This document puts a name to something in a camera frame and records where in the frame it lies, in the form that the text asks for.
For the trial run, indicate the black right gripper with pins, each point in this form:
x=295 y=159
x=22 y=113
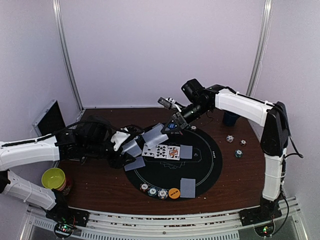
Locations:
x=180 y=123

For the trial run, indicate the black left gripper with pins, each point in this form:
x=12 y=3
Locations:
x=118 y=161

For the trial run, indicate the grey card deck box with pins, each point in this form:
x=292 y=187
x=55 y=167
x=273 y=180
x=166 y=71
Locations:
x=132 y=148

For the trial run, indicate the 50 chips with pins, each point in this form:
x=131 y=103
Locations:
x=152 y=192

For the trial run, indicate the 10 chips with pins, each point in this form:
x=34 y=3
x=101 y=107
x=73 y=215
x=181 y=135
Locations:
x=162 y=194

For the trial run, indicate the blue white 10 chip stack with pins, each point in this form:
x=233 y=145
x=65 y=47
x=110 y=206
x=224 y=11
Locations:
x=230 y=138

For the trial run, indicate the orange big blind button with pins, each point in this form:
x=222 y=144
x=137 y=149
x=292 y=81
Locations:
x=174 y=193

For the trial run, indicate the blue-backed playing cards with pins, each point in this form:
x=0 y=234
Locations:
x=187 y=188

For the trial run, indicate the green blue 50 chip stack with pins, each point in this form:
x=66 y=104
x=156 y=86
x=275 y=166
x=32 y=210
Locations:
x=238 y=153

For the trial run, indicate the five of clubs card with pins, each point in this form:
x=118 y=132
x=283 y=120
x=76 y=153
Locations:
x=148 y=151

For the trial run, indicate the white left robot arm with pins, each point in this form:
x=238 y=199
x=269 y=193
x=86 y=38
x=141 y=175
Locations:
x=29 y=151

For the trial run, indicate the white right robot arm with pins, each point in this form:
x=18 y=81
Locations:
x=272 y=117

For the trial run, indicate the round black poker mat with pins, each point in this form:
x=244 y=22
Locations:
x=204 y=167

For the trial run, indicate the dark blue mug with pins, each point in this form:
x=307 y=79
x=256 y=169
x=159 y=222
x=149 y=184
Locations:
x=230 y=118

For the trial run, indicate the red black 100 chip stack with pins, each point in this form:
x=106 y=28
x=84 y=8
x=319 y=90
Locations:
x=243 y=142

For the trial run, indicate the aluminium poker case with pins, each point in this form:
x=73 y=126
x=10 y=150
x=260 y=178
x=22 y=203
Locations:
x=49 y=120

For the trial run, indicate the yellow-green bowl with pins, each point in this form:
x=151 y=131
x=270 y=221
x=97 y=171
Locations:
x=54 y=178

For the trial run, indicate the aluminium front rail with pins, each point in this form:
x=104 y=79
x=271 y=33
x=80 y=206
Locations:
x=223 y=225

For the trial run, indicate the left aluminium frame post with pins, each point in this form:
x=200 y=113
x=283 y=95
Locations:
x=66 y=57

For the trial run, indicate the aluminium frame post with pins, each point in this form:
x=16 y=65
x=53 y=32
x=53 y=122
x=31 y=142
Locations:
x=66 y=57
x=261 y=47

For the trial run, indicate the right aluminium frame post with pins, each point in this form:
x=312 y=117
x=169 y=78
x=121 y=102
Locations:
x=261 y=47

